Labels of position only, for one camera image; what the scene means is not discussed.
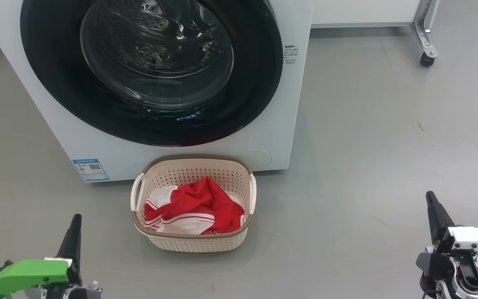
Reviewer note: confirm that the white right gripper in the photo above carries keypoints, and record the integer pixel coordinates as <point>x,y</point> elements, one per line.
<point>477,241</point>

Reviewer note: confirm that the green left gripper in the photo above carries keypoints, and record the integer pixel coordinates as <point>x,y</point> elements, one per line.
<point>27,272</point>

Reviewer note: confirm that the red and white garment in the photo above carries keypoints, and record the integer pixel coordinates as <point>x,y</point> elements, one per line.
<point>197,203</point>

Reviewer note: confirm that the round glass washer door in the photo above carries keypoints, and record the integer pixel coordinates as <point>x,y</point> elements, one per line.
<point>56,83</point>

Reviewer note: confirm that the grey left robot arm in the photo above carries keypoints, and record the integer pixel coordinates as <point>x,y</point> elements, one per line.
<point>83,293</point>

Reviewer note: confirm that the cream perforated laundry basket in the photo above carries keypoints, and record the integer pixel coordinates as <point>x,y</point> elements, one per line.
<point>197,243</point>

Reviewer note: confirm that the white front-load washing machine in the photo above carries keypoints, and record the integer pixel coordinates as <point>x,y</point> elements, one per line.
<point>293,104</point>

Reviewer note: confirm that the blue energy label sticker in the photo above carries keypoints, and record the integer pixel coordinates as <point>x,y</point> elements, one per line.
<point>91,170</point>

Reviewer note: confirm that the black caster wheel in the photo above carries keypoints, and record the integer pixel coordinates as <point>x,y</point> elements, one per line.
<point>427,60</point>

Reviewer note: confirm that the silver metal partition leg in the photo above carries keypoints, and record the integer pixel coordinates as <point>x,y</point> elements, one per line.
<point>423,33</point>

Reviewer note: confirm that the round filter cover flap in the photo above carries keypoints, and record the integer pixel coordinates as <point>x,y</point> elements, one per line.
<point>262,158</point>

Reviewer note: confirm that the white partition panel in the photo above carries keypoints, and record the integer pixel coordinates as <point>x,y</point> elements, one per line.
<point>363,10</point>

